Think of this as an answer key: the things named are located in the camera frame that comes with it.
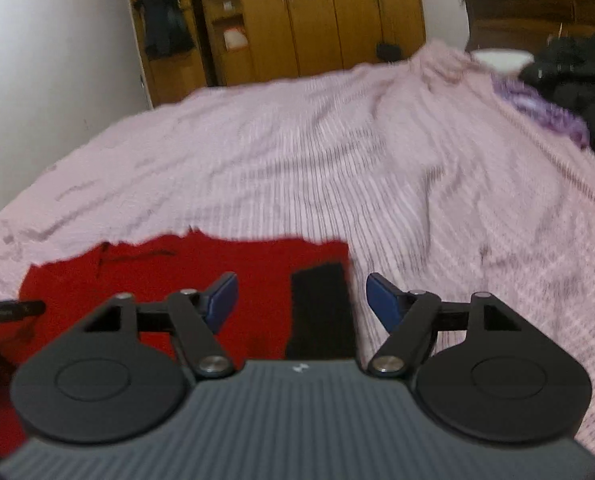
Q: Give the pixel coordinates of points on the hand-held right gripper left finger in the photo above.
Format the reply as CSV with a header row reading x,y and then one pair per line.
x,y
222,301

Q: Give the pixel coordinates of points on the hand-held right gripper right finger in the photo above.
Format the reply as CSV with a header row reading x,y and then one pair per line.
x,y
385,301

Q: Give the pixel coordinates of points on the red knit sweater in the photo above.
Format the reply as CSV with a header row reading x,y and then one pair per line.
x,y
257,270

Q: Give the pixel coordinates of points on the pink checked bed sheet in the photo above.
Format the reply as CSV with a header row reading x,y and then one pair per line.
x,y
327,160

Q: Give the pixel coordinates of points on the purple cloth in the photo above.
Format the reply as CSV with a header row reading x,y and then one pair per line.
x,y
542,107

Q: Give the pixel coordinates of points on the small black bag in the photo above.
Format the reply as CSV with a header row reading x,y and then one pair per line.
x,y
390,51

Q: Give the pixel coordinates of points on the white pillow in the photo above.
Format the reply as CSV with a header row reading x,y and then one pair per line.
x,y
502,59

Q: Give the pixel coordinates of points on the hanging dark garment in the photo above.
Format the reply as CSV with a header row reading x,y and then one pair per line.
x,y
165,22

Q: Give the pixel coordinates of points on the wooden wardrobe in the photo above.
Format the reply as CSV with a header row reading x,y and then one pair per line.
x,y
322,15

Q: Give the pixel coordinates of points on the black jacket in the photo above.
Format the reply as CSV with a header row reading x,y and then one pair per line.
x,y
577,80

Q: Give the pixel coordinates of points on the brown wooden headboard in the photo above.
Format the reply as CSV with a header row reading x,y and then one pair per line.
x,y
532,15

